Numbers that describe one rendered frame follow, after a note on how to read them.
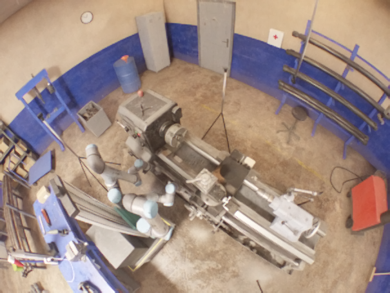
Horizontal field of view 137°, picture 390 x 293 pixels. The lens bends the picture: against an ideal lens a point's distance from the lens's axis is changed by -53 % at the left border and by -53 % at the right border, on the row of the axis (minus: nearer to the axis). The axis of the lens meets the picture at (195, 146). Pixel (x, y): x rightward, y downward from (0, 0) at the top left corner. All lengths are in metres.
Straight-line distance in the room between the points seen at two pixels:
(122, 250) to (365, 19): 4.88
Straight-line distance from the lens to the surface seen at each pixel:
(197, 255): 2.51
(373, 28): 3.79
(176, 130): 1.70
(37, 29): 4.39
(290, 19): 3.76
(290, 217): 1.56
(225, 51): 4.54
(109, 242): 1.93
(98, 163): 1.39
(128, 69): 4.37
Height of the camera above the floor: 2.50
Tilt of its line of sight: 56 degrees down
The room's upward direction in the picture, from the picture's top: 5 degrees counter-clockwise
